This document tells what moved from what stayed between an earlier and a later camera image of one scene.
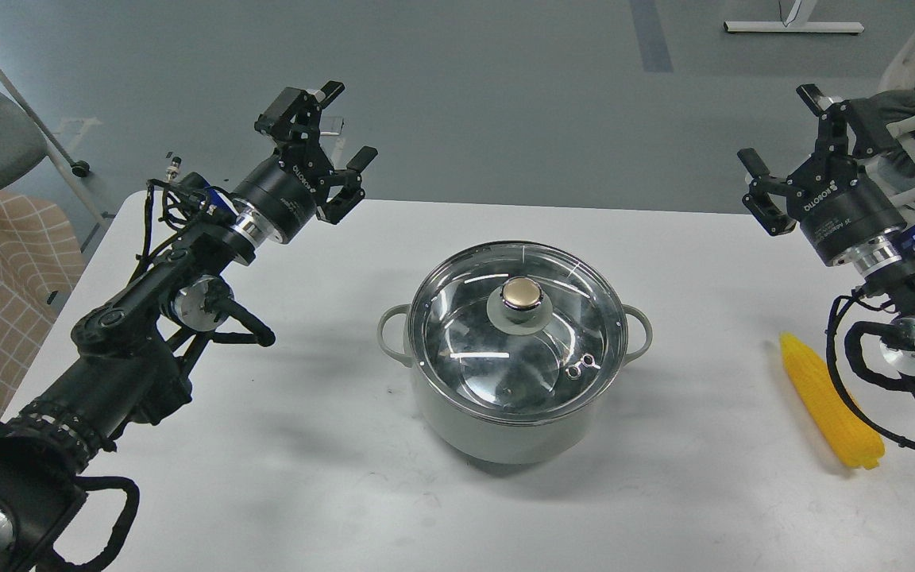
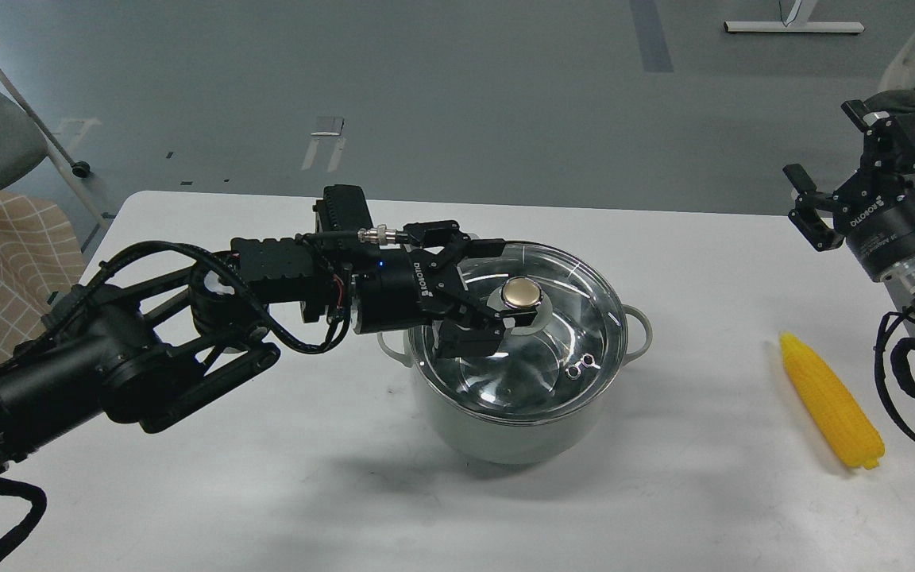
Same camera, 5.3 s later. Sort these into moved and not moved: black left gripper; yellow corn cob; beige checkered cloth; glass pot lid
Moved: black left gripper
Not moved: beige checkered cloth; yellow corn cob; glass pot lid
